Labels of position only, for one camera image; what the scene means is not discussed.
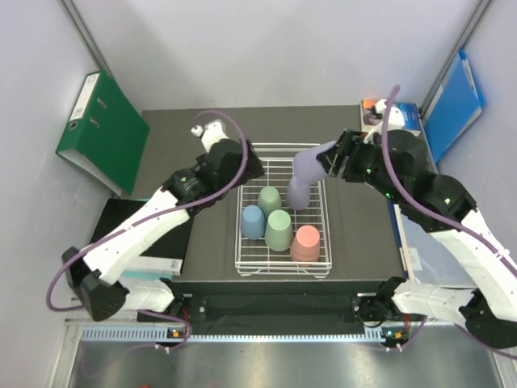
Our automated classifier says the purple cable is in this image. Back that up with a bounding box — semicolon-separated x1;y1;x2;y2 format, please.
349;84;517;361
45;109;250;352

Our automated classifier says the pink cup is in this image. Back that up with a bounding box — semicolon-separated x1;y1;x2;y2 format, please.
290;225;321;265

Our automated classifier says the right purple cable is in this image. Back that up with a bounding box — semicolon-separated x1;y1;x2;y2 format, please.
349;84;517;361

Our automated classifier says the green ring binder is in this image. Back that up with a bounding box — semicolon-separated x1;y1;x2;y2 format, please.
56;71;149;196

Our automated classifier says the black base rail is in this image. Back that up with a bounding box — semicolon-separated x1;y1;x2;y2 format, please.
136;293;425;335

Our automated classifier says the white wire dish rack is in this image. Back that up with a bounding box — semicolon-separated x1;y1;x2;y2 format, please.
234;143;333;279

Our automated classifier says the blue paperback book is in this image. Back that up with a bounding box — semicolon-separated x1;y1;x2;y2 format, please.
360;99;422;137

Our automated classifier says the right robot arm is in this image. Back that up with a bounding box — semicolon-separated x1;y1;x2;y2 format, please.
316;130;516;349

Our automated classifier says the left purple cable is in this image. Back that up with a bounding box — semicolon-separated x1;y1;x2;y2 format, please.
45;109;250;352

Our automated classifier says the purple cup front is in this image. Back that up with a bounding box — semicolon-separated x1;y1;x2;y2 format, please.
292;141;336;187

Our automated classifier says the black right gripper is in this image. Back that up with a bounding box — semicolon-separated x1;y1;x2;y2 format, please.
318;128;401;205

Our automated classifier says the purple cup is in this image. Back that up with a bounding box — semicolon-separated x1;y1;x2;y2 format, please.
287;176;310;211
292;141;336;187

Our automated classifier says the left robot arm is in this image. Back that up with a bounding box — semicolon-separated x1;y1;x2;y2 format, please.
62;139;264;322

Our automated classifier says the blue folder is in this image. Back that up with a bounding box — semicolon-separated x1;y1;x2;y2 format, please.
424;50;485;162

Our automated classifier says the blue cup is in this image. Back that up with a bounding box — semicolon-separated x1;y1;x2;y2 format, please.
241;205;266;240

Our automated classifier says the dark green cup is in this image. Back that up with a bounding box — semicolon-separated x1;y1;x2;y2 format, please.
257;186;282;218

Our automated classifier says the light green cup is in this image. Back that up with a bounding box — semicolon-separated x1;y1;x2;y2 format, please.
264;209;293;252

